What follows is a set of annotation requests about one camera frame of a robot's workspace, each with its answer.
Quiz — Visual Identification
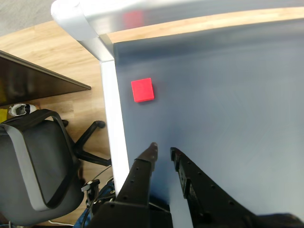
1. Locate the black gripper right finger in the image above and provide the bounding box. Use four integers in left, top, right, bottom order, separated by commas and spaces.
169, 147, 261, 228

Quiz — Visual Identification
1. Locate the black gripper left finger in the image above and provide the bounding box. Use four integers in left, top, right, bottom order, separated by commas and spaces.
115, 142, 159, 205

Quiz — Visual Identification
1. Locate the red cube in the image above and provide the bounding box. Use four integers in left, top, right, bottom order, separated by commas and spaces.
131, 77, 155, 103

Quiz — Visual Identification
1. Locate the grey and black office chair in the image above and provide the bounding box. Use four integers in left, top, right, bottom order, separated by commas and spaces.
0, 109, 113, 227

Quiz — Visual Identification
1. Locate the white shoe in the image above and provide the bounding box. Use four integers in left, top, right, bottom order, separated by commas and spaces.
8, 103, 38, 117

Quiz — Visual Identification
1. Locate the dark brown desk panel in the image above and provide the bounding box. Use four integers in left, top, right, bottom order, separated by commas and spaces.
0, 49, 92, 108

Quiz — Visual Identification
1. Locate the yellow object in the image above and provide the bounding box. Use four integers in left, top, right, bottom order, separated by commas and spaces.
0, 80, 8, 124

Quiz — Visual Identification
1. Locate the black clamp with cables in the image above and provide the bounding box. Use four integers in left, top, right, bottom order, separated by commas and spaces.
80, 163, 117, 228

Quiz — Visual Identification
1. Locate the silver metal table frame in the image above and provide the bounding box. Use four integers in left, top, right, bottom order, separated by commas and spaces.
50, 0, 304, 228

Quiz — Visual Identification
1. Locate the thin white cable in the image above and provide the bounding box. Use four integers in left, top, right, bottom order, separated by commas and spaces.
48, 219, 75, 227

